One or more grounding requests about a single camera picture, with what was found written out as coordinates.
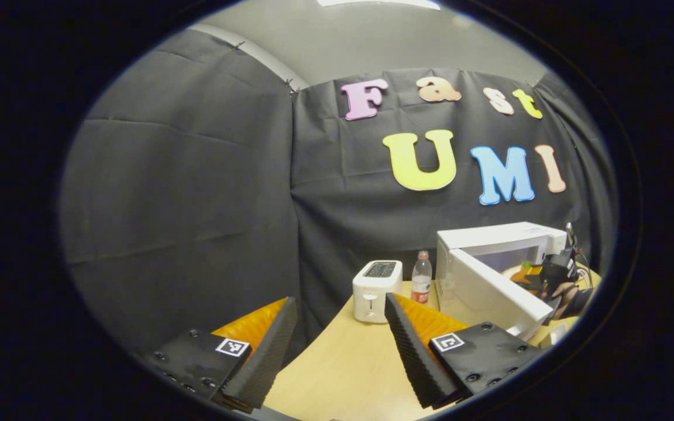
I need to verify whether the ceiling light panel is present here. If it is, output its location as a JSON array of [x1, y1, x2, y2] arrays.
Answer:
[[317, 0, 442, 11]]

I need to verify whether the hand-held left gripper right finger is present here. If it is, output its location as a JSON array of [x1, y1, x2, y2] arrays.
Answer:
[[384, 292, 545, 410]]

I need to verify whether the white microwave oven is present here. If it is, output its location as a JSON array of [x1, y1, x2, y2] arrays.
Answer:
[[435, 221, 569, 341]]

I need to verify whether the clear water bottle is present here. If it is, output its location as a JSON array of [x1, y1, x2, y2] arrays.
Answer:
[[411, 250, 433, 305]]

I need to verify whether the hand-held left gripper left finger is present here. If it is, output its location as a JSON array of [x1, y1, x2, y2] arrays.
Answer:
[[138, 296, 300, 413]]

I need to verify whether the white toaster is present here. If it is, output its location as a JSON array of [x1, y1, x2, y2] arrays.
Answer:
[[353, 260, 403, 324]]

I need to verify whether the black backdrop cloth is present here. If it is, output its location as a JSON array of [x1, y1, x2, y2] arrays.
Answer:
[[59, 28, 618, 357]]

